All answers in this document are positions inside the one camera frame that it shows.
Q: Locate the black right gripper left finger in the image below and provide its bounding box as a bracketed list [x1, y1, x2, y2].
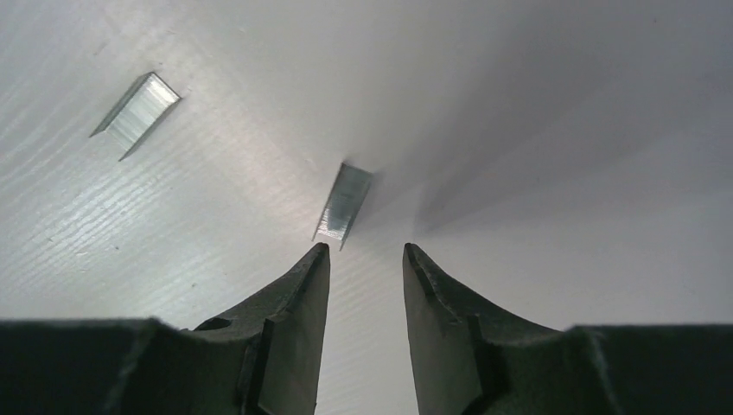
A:
[1, 243, 330, 414]

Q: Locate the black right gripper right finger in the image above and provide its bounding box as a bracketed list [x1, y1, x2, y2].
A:
[403, 243, 732, 414]

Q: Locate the silver staple strip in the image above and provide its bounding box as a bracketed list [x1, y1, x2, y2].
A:
[311, 162, 373, 251]
[90, 72, 182, 162]

